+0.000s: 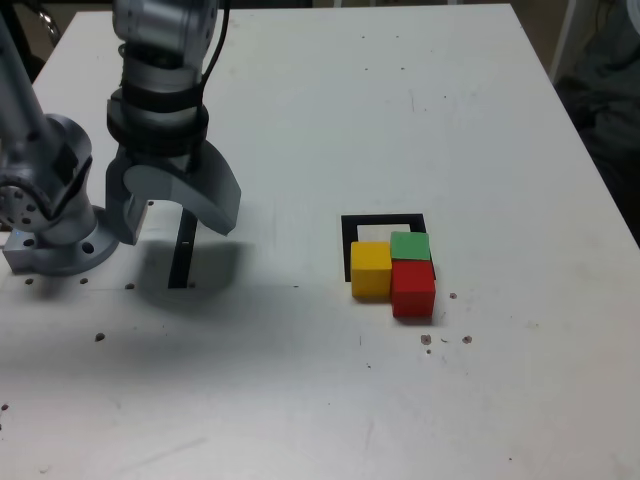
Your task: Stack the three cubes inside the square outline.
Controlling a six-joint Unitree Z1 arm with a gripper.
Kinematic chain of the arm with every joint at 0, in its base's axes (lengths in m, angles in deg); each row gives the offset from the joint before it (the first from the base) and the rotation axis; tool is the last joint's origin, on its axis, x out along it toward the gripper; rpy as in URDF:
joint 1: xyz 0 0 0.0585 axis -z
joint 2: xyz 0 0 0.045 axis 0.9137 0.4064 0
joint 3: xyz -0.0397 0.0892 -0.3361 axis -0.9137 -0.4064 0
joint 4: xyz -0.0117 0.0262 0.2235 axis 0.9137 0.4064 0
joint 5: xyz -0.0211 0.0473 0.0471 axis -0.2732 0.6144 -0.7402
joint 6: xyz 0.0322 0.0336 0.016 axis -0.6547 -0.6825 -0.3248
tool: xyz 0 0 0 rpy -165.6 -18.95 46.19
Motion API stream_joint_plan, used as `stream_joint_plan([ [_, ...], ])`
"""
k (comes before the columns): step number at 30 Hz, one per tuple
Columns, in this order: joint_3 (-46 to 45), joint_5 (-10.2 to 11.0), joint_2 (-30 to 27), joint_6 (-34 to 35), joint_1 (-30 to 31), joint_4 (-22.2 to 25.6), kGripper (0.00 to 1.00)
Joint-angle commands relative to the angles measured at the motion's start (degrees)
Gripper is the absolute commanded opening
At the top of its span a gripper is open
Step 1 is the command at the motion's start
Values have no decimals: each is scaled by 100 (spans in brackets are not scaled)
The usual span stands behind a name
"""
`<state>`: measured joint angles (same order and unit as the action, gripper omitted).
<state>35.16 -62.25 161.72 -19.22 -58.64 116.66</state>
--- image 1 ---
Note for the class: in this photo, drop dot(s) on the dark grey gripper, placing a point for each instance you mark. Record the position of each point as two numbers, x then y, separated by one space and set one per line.
165 161

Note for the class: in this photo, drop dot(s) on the green cube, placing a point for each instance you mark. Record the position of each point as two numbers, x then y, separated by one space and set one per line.
410 246

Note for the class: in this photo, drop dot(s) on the dark grey fabric bundle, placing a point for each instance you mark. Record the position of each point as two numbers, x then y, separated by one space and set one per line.
610 100

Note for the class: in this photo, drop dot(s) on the black tape strip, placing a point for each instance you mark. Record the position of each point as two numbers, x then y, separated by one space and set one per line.
180 260

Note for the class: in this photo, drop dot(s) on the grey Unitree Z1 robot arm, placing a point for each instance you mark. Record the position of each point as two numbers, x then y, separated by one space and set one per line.
55 150

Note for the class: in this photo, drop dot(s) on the white frame post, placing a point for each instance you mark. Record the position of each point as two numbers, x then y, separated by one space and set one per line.
561 40

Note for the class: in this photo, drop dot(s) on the chrome metal tube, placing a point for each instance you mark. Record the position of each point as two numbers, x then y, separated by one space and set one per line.
51 22

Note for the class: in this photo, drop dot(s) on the yellow cube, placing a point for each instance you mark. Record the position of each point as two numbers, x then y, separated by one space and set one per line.
371 272

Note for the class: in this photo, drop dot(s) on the red cube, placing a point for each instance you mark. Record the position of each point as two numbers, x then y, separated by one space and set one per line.
412 292

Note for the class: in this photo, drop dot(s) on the black tape square outline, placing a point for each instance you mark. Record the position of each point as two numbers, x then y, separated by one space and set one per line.
380 220

